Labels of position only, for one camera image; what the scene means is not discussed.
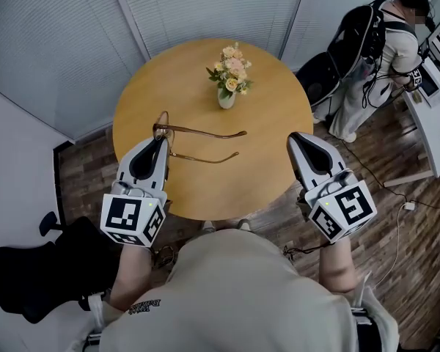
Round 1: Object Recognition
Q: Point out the white power cable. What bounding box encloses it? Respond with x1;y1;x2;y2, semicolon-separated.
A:
369;205;406;289

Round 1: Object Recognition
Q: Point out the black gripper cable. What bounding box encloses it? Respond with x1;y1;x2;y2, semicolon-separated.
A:
283;243;335;260

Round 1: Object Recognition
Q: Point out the white desk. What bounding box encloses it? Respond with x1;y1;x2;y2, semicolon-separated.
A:
383;56;440;188

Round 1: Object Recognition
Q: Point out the white flower vase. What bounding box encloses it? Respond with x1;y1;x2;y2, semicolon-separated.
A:
217;87;238;110

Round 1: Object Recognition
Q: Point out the window blind panel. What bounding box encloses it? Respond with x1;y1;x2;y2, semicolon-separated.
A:
115;0;305;61
0;0;150;143
280;0;356;73

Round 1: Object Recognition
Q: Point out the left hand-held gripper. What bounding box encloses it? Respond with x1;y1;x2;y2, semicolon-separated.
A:
100;137;171;249

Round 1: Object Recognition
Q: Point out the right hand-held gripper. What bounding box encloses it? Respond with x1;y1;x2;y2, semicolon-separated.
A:
286;131;375;243

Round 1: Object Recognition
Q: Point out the white screen device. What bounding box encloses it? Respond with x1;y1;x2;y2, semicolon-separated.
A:
420;75;440;106

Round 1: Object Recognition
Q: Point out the person's beige t-shirt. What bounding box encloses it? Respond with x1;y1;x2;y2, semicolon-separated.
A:
99;227;400;352

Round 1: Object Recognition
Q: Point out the yellow and peach flower bouquet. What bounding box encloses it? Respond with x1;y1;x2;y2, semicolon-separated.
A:
205;41;254;100

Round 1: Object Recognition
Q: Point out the person's left forearm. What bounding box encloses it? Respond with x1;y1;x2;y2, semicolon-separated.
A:
108;241;155;313

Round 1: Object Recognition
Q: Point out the person's right forearm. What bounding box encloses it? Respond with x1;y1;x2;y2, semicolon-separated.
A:
317;235;362;295

